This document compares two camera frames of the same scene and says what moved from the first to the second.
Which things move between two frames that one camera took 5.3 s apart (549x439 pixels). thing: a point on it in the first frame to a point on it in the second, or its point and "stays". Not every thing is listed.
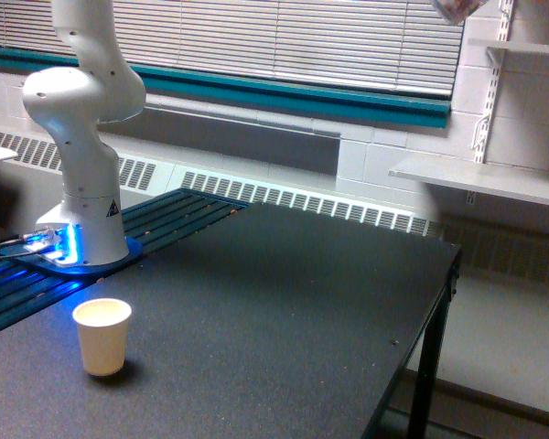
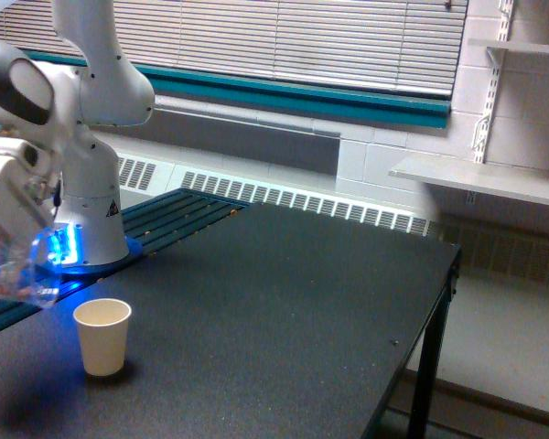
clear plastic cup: x=457 y=11 to x=20 y=262
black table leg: x=421 y=423 stays
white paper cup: x=103 y=329 stays
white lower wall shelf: x=534 y=185 stays
